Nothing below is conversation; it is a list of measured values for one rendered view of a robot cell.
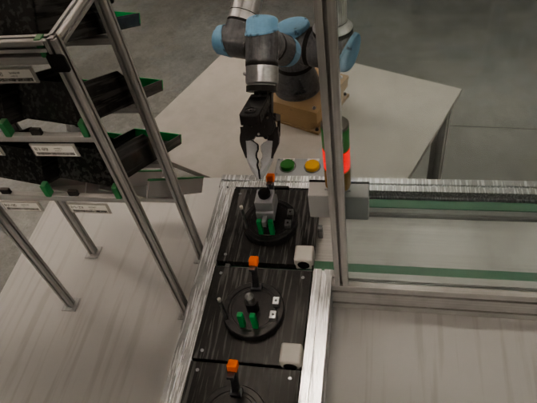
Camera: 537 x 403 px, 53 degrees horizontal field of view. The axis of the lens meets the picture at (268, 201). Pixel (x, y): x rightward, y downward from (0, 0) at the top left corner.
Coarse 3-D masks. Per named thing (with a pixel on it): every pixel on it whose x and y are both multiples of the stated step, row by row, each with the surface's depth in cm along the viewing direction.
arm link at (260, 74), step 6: (246, 66) 122; (252, 66) 121; (258, 66) 120; (264, 66) 120; (270, 66) 121; (276, 66) 122; (246, 72) 122; (252, 72) 121; (258, 72) 120; (264, 72) 120; (270, 72) 121; (276, 72) 122; (246, 78) 123; (252, 78) 121; (258, 78) 120; (264, 78) 120; (270, 78) 121; (276, 78) 122; (252, 84) 122; (258, 84) 121; (264, 84) 121; (270, 84) 122; (276, 84) 124
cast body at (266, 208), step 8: (264, 192) 130; (272, 192) 131; (256, 200) 130; (264, 200) 129; (272, 200) 129; (256, 208) 131; (264, 208) 130; (272, 208) 130; (264, 216) 131; (272, 216) 131; (264, 224) 131
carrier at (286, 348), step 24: (216, 288) 129; (240, 288) 125; (264, 288) 125; (288, 288) 126; (216, 312) 124; (240, 312) 115; (264, 312) 120; (288, 312) 122; (216, 336) 120; (240, 336) 118; (264, 336) 118; (288, 336) 118; (216, 360) 117; (240, 360) 116; (264, 360) 115; (288, 360) 112
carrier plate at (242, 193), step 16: (240, 192) 148; (256, 192) 147; (288, 192) 145; (304, 192) 145; (304, 208) 141; (240, 224) 140; (304, 224) 138; (224, 240) 138; (240, 240) 137; (288, 240) 135; (304, 240) 134; (224, 256) 134; (240, 256) 134; (272, 256) 132; (288, 256) 132
